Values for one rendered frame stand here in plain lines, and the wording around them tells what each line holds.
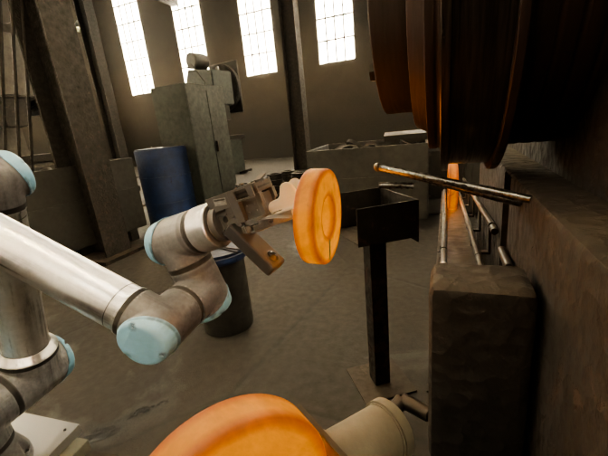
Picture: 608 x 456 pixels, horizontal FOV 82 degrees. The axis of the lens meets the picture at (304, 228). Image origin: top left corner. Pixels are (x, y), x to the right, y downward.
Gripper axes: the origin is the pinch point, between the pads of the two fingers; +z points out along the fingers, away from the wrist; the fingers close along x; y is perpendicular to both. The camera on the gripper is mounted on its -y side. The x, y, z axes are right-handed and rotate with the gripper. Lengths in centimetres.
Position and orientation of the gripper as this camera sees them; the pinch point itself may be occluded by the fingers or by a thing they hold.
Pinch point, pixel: (318, 204)
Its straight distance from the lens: 57.7
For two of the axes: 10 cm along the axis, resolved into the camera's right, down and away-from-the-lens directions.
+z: 8.7, -2.4, -4.3
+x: 3.6, -2.9, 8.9
